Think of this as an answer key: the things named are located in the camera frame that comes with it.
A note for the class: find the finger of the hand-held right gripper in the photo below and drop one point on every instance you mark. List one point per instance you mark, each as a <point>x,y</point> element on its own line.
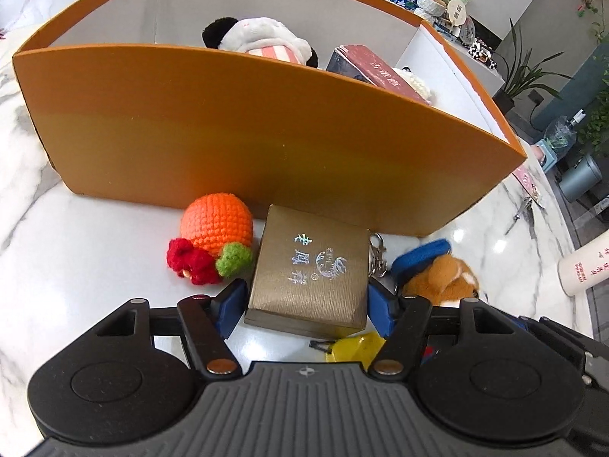
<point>535,326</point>

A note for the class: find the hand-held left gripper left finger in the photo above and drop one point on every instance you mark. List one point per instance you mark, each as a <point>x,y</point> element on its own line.
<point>232,308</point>

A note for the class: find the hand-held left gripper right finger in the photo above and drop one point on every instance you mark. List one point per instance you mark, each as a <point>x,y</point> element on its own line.
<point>383,308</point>

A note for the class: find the brown gift box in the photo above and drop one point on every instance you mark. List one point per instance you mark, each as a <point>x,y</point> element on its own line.
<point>309,271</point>

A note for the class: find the orange cardboard box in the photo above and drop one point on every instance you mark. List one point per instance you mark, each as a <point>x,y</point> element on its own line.
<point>238,152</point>

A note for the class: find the cream crochet doll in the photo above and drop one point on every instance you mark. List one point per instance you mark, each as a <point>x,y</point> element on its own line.
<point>418,83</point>

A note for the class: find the dark red book box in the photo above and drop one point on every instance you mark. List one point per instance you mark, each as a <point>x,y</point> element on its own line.
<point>376,69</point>

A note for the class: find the panda plush toy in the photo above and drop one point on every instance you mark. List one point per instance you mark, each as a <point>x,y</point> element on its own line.
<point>266,38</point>

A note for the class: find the yellow plastic toy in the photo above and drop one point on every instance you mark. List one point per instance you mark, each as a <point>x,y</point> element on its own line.
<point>357,348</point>

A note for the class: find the metal keyring clasp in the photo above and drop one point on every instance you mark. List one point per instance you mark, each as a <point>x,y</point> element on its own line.
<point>378,254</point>

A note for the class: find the orange fox plush blue cap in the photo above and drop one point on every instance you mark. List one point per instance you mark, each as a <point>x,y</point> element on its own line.
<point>445,281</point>

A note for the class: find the white paper cup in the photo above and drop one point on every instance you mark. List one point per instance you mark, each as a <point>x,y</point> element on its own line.
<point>584,266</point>

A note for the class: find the orange crochet fruit toy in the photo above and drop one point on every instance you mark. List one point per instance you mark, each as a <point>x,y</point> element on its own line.
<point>216,221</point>

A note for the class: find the pink card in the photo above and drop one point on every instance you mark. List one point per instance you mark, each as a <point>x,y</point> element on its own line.
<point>529,180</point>

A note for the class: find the grey waste bin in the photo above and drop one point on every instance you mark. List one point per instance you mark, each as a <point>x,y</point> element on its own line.
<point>583,178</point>

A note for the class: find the clear spray bottle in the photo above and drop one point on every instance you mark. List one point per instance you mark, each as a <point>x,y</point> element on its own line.
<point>559,138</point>

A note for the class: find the tall leafy potted plant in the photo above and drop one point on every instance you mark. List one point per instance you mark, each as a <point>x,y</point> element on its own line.
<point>523,74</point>

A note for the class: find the cow figurines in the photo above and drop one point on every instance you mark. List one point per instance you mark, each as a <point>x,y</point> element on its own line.
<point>483,53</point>

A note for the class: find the round wooden sign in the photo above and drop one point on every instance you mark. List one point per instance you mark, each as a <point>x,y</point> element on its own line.
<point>456,13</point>

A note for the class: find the round patterned tin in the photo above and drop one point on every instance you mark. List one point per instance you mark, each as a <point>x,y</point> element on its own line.
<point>430,5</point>

